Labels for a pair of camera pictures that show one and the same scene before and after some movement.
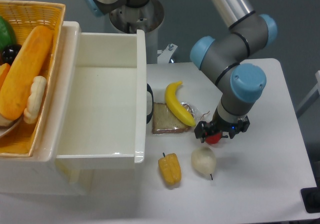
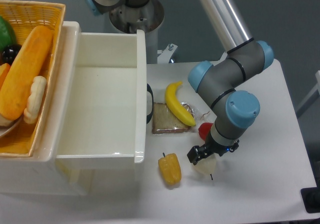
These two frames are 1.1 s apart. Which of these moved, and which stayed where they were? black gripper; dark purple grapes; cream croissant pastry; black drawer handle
Moved: black gripper
Stayed: cream croissant pastry; dark purple grapes; black drawer handle
